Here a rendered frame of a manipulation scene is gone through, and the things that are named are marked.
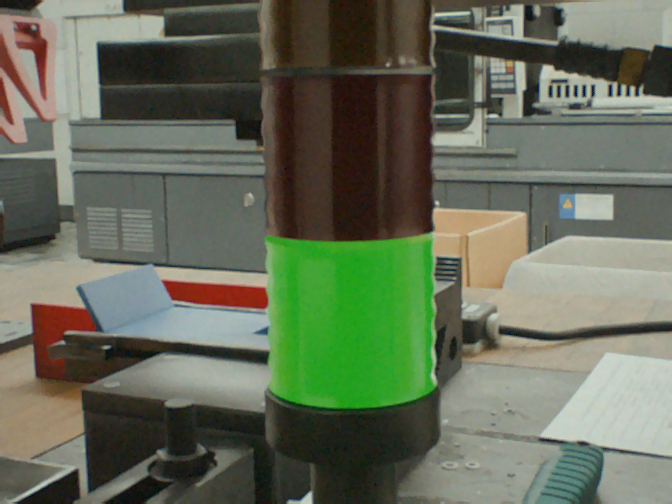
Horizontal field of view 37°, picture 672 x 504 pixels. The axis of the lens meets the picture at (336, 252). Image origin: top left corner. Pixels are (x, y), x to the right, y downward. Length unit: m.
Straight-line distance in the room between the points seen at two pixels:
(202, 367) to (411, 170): 0.30
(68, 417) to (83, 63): 5.89
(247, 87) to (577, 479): 0.25
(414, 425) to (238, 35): 0.25
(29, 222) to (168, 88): 7.38
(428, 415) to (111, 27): 6.22
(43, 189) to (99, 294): 7.36
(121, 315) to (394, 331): 0.38
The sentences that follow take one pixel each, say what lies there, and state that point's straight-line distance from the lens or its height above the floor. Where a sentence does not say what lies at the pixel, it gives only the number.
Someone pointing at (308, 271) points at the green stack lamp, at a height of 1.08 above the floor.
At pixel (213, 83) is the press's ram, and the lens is 0.44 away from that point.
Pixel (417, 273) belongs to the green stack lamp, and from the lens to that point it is 0.21.
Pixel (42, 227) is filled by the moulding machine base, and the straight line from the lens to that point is 7.94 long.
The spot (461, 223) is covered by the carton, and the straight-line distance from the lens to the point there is 3.34.
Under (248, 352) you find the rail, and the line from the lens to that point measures 0.50.
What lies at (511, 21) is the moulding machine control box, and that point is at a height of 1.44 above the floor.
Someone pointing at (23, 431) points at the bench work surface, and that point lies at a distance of 0.70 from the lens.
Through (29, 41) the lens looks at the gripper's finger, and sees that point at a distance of 0.78.
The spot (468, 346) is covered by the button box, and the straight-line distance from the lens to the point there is 0.84.
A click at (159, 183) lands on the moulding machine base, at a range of 6.19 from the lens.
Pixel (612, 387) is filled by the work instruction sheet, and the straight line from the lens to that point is 0.75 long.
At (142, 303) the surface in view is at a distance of 0.59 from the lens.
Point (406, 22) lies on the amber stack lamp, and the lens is 0.21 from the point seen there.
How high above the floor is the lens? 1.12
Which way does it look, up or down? 9 degrees down
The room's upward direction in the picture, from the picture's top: 1 degrees counter-clockwise
